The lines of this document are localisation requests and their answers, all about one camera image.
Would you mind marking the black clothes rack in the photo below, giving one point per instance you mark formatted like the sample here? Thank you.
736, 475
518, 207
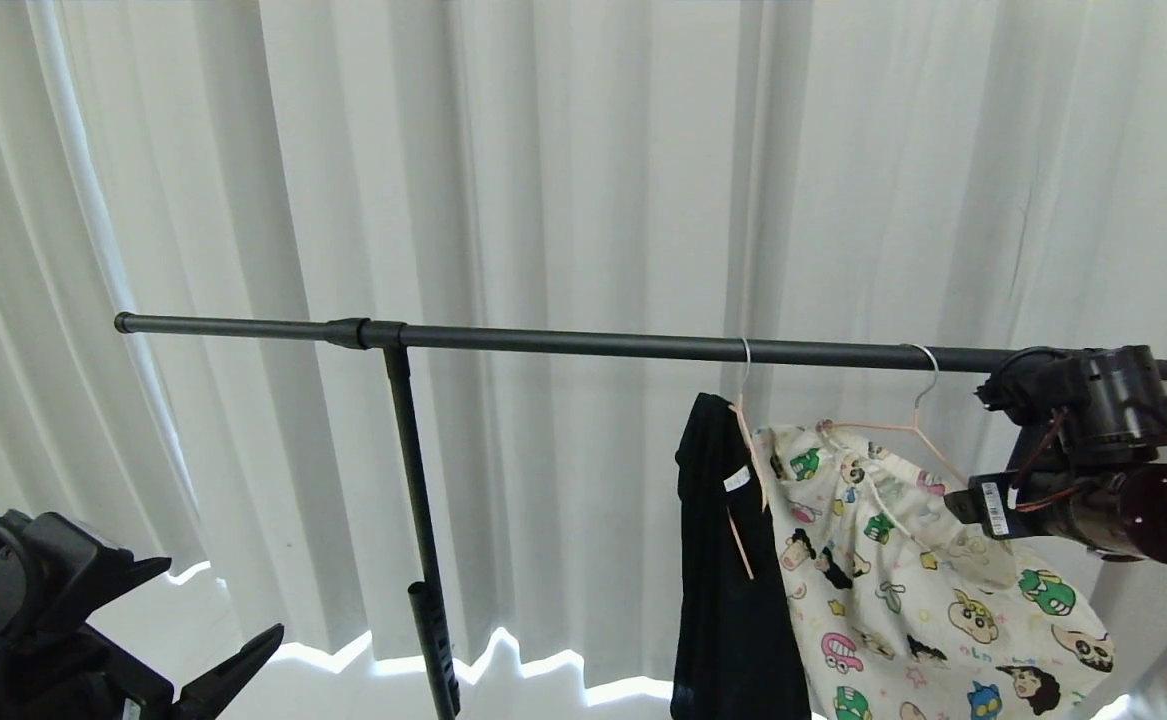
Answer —
593, 342

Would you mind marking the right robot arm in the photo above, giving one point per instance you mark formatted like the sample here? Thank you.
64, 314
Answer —
1123, 400

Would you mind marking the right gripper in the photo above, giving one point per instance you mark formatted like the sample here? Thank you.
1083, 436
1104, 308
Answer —
983, 505

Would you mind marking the cream printed garment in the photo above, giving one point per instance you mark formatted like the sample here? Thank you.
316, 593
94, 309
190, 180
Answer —
923, 600

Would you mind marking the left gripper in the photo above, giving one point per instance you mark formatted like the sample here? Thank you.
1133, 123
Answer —
43, 680

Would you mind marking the black garment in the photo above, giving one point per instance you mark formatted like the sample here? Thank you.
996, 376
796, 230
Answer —
723, 620

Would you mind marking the pink clothes hanger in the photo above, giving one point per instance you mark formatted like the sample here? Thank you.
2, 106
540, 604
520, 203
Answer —
746, 420
918, 425

